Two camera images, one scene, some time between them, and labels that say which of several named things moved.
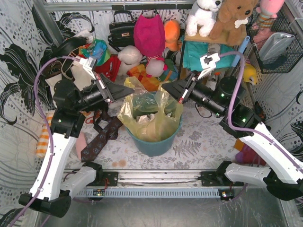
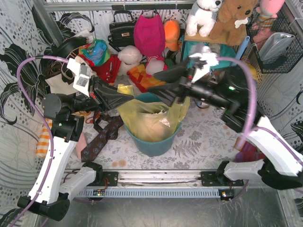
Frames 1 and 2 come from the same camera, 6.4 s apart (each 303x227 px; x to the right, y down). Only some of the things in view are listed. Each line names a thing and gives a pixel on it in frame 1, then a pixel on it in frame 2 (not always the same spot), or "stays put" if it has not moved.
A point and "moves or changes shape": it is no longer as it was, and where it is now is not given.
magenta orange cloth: [246, 154] stays put
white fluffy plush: [129, 56] stays put
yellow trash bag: [150, 115] moves or changes shape
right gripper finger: [182, 87] to [170, 74]
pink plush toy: [269, 9] stays put
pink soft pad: [80, 144] stays put
